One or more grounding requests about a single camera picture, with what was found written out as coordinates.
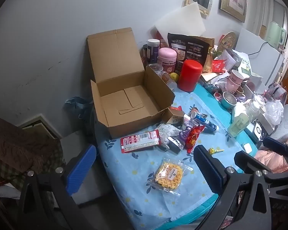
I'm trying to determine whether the pink cloth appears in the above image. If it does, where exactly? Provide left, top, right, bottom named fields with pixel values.
left=254, top=131, right=288, bottom=173

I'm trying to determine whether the white patterned snack packet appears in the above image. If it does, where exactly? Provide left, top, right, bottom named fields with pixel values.
left=158, top=123, right=181, bottom=146

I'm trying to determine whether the small gold box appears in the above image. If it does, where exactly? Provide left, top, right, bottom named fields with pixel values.
left=162, top=108, right=185, bottom=125

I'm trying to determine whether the blue bag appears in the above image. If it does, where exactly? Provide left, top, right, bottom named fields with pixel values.
left=65, top=97, right=94, bottom=117

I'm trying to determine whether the white refrigerator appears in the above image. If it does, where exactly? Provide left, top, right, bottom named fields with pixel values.
left=235, top=27, right=285, bottom=87

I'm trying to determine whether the blue white tablet tube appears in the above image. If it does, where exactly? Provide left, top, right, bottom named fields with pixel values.
left=191, top=111, right=218, bottom=133

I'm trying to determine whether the stack of pink cups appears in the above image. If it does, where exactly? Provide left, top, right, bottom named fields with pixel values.
left=227, top=69, right=250, bottom=94

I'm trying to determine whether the yellow waffle packet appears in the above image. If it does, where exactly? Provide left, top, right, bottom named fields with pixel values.
left=146, top=159, right=194, bottom=196

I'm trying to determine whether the white board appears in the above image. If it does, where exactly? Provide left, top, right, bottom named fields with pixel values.
left=154, top=2, right=206, bottom=38

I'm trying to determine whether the brown cardboard box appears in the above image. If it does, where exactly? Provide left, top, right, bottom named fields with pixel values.
left=87, top=27, right=175, bottom=139

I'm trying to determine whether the red canister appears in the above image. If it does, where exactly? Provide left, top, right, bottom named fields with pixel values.
left=178, top=59, right=203, bottom=93

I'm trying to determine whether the large black bag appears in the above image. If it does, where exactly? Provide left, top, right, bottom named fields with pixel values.
left=167, top=33, right=210, bottom=76

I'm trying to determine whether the pink jar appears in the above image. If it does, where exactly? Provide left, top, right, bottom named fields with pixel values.
left=158, top=47, right=177, bottom=73

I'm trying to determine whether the black white box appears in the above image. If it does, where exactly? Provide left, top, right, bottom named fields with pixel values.
left=245, top=121, right=274, bottom=142

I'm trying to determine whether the teal table cover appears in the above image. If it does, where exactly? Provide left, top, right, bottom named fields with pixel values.
left=156, top=77, right=263, bottom=230

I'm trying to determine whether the clear jar orange label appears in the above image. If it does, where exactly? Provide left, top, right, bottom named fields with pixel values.
left=146, top=63, right=164, bottom=77

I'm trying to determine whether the pale green bottle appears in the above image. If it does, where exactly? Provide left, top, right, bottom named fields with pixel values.
left=228, top=105, right=250, bottom=137

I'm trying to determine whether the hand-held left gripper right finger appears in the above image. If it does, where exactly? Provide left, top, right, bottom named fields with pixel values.
left=194, top=145, right=271, bottom=230

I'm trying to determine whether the dark jar white lid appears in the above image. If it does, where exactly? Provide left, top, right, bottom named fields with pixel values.
left=147, top=39, right=160, bottom=64

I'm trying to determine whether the blue floral tablecloth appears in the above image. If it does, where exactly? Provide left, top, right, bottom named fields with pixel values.
left=97, top=81, right=245, bottom=230

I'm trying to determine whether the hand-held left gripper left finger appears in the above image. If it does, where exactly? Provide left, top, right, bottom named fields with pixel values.
left=16, top=144, right=97, bottom=230

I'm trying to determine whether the silver purple snack packet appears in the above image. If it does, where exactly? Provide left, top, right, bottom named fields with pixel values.
left=168, top=127, right=190, bottom=154

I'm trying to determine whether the brown cloth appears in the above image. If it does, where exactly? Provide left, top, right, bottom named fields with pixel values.
left=0, top=117, right=63, bottom=173

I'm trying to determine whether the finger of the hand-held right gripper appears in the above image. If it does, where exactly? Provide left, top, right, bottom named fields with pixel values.
left=263, top=136, right=288, bottom=157
left=234, top=151, right=288, bottom=181

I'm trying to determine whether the green kettle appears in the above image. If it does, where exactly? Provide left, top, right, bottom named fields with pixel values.
left=266, top=21, right=287, bottom=49

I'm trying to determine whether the teal steel bowl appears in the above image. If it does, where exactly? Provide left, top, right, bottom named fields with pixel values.
left=220, top=91, right=238, bottom=109

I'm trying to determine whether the clear plastic bag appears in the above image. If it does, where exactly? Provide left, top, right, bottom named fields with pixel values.
left=264, top=101, right=285, bottom=125

